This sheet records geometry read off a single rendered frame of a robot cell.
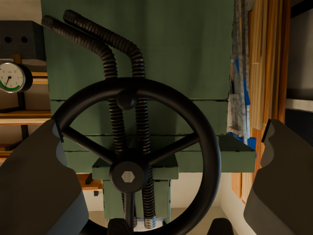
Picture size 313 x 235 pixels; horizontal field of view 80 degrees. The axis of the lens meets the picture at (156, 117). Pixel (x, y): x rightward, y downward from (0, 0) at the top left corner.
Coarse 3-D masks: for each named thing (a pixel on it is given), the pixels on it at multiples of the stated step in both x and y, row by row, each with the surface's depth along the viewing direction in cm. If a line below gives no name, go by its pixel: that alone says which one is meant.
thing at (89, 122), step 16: (96, 112) 46; (128, 112) 46; (160, 112) 46; (176, 112) 46; (208, 112) 46; (224, 112) 46; (80, 128) 47; (96, 128) 47; (128, 128) 47; (160, 128) 47; (176, 128) 47; (224, 128) 47
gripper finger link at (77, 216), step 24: (48, 120) 11; (24, 144) 9; (48, 144) 9; (0, 168) 8; (24, 168) 8; (48, 168) 8; (0, 192) 7; (24, 192) 7; (48, 192) 7; (72, 192) 7; (0, 216) 6; (24, 216) 6; (48, 216) 6; (72, 216) 6
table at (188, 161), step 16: (224, 144) 54; (240, 144) 54; (80, 160) 48; (96, 160) 48; (176, 160) 42; (192, 160) 48; (224, 160) 48; (240, 160) 48; (96, 176) 39; (160, 176) 39; (176, 176) 39
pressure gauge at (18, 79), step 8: (16, 56) 40; (0, 64) 38; (8, 64) 38; (16, 64) 38; (0, 72) 39; (8, 72) 39; (16, 72) 39; (24, 72) 39; (0, 80) 39; (8, 80) 39; (16, 80) 39; (24, 80) 39; (32, 80) 41; (0, 88) 39; (8, 88) 39; (16, 88) 39; (24, 88) 40
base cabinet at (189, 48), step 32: (64, 0) 42; (96, 0) 42; (128, 0) 42; (160, 0) 42; (192, 0) 42; (224, 0) 42; (128, 32) 43; (160, 32) 43; (192, 32) 43; (224, 32) 43; (64, 64) 45; (96, 64) 45; (128, 64) 45; (160, 64) 45; (192, 64) 45; (224, 64) 45; (64, 96) 46; (192, 96) 46; (224, 96) 46
